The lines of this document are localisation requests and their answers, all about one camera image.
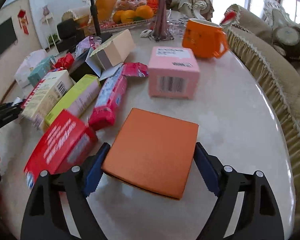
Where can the orange box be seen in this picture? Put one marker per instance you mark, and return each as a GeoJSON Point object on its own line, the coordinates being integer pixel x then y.
{"type": "Point", "coordinates": [153, 152]}

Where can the red biscuit wrapper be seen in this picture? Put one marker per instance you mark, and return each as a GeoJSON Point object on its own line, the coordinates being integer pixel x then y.
{"type": "Point", "coordinates": [112, 91]}

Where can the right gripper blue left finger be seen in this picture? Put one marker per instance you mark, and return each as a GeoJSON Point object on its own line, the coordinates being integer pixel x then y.
{"type": "Point", "coordinates": [44, 217]}

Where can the yellow green box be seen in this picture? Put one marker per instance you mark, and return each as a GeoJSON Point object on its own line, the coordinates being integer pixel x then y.
{"type": "Point", "coordinates": [77, 99]}

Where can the red long cardboard box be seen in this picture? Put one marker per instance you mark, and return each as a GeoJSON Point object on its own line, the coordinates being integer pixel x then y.
{"type": "Point", "coordinates": [66, 143]}

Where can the black small box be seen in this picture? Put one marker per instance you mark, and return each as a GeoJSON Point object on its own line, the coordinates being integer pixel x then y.
{"type": "Point", "coordinates": [82, 66]}

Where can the small teal box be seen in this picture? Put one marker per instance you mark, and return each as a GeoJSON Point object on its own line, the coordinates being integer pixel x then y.
{"type": "Point", "coordinates": [42, 68]}

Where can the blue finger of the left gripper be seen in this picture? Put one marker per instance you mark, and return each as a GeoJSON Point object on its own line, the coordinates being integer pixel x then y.
{"type": "Point", "coordinates": [9, 112]}

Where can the red chinese knot decoration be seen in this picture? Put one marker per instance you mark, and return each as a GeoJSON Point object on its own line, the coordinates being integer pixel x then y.
{"type": "Point", "coordinates": [23, 22]}

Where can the pink barcode box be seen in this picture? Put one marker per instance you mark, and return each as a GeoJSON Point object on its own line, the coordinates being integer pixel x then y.
{"type": "Point", "coordinates": [173, 72]}

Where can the oranges in fruit tray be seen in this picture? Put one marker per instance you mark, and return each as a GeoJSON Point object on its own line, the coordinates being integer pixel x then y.
{"type": "Point", "coordinates": [143, 12]}

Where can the black phone stand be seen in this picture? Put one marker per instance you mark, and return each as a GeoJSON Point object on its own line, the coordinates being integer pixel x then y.
{"type": "Point", "coordinates": [103, 36]}

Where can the orange ceramic mug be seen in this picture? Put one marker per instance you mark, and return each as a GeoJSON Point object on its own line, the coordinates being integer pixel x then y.
{"type": "Point", "coordinates": [206, 39]}

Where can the wall mounted black television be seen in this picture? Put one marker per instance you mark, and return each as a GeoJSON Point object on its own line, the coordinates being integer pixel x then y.
{"type": "Point", "coordinates": [7, 35]}

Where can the cream barcode box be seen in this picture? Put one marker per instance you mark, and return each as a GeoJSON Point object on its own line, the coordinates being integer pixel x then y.
{"type": "Point", "coordinates": [45, 96]}

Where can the purple glass flower vase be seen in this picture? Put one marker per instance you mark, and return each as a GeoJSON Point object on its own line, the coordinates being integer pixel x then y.
{"type": "Point", "coordinates": [161, 30]}

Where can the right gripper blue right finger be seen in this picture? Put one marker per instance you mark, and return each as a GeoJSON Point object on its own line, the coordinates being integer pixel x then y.
{"type": "Point", "coordinates": [259, 217]}

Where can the beige carton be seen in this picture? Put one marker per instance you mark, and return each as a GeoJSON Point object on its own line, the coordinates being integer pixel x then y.
{"type": "Point", "coordinates": [112, 52]}

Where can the white tissue pack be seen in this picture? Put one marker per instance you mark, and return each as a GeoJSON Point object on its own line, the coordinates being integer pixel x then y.
{"type": "Point", "coordinates": [27, 66]}

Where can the pink white snack bag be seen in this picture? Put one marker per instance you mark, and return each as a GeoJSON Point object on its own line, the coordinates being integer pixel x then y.
{"type": "Point", "coordinates": [87, 43]}

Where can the beige fringed sofa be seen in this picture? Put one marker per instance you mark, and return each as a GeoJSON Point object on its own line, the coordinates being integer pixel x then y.
{"type": "Point", "coordinates": [249, 38]}

